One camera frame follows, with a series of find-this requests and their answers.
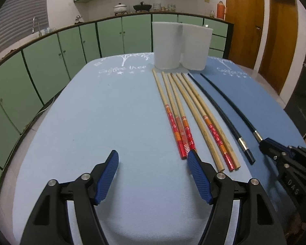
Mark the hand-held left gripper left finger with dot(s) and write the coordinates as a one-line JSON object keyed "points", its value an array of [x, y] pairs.
{"points": [[108, 173]]}

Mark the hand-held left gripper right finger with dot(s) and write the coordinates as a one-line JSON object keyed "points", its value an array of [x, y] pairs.
{"points": [[197, 176]]}

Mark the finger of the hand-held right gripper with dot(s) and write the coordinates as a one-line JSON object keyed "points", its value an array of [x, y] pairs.
{"points": [[272, 149]]}

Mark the plain wooden chopstick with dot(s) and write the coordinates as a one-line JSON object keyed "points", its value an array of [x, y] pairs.
{"points": [[201, 125], [224, 143]]}

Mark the black chopstick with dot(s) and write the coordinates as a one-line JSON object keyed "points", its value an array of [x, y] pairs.
{"points": [[234, 107], [225, 116]]}

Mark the white two-compartment utensil holder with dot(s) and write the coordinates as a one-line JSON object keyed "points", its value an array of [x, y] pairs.
{"points": [[168, 46]]}

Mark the wooden door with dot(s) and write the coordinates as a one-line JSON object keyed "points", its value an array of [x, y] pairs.
{"points": [[280, 40], [244, 23]]}

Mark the orange thermos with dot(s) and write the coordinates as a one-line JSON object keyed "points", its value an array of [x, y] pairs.
{"points": [[221, 10]]}

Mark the small glass jar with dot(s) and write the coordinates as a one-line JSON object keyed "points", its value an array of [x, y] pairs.
{"points": [[212, 14]]}

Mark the sink side bottles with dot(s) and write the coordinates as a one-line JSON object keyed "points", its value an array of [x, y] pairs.
{"points": [[46, 30]]}

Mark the metal kettle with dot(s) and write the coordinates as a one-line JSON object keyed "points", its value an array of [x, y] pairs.
{"points": [[78, 19]]}

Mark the white cooking pot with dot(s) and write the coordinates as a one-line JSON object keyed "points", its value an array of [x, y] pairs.
{"points": [[120, 9]]}

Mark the metal sink faucet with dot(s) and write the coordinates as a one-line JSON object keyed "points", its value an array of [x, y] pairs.
{"points": [[33, 24]]}

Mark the black wok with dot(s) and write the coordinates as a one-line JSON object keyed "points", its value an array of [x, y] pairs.
{"points": [[142, 7]]}

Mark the row of glass jars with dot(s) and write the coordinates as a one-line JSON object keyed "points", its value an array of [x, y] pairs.
{"points": [[164, 7]]}

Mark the grey window blind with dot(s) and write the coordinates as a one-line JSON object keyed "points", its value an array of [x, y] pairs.
{"points": [[20, 10]]}

